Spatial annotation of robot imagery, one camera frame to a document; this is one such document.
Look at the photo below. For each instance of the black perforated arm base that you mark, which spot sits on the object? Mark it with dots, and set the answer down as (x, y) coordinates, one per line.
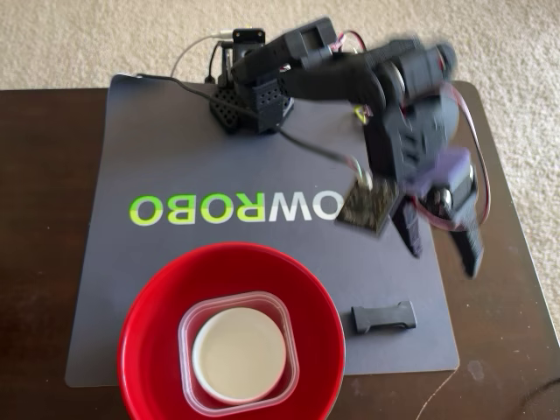
(267, 102)

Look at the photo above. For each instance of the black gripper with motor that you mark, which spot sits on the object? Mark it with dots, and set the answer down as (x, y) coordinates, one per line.
(442, 198)

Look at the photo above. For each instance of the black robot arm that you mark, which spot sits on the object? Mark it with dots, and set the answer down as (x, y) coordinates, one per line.
(332, 79)

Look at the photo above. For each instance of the large red bowl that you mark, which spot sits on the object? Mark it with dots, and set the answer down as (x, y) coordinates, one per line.
(149, 341)

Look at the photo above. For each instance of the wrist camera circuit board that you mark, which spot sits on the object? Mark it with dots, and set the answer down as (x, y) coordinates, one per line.
(367, 205)

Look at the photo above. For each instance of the small white bowl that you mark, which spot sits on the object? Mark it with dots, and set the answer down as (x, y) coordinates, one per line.
(238, 354)

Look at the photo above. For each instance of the grey mat with WOWROBO print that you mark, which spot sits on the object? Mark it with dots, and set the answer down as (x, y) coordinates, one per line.
(262, 245)

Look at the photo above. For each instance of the clear square plastic container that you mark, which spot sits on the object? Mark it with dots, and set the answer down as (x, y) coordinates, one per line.
(188, 321)

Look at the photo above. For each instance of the black plastic buckle piece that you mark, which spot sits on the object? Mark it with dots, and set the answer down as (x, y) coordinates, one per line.
(363, 319)

